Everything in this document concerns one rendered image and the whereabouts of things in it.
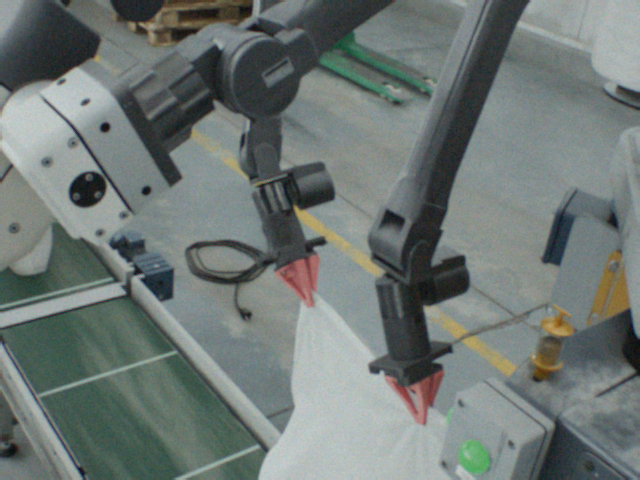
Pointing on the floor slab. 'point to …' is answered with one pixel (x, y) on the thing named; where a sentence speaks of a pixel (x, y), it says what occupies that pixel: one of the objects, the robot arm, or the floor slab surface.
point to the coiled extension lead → (227, 272)
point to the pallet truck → (377, 67)
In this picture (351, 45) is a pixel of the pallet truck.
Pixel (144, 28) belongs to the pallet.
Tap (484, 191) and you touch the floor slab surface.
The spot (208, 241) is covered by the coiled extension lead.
